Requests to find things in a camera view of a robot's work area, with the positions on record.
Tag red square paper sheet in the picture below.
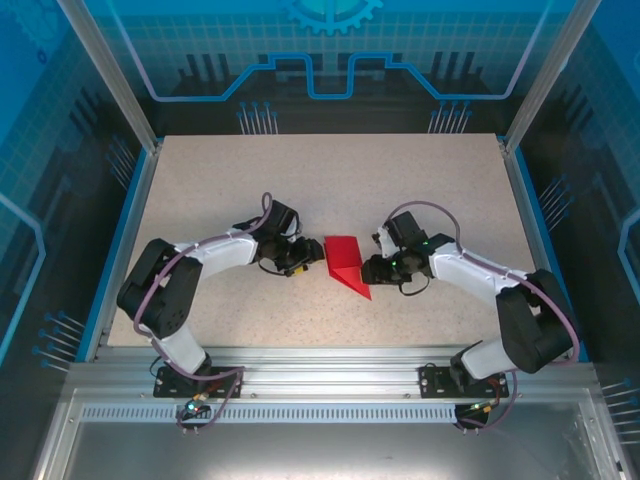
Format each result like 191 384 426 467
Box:
323 234 374 302

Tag steel bottom panel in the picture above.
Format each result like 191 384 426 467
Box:
29 387 640 480

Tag aluminium frame beam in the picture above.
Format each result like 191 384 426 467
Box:
67 344 596 401

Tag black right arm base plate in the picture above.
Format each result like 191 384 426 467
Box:
418 363 511 400

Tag aluminium blue side rail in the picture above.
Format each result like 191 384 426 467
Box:
499 134 589 362
84 142 164 362

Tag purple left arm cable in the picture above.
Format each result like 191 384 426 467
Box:
132 192 274 435

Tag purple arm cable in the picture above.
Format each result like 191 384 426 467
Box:
384 200 581 434
132 192 274 435

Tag slotted aluminium cable tray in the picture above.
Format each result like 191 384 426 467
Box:
79 405 591 425

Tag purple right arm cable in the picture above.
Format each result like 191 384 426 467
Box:
384 200 581 434

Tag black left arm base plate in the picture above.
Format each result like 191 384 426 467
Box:
153 366 246 400

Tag aluminium upright post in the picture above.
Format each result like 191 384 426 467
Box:
55 0 162 154
502 0 609 154

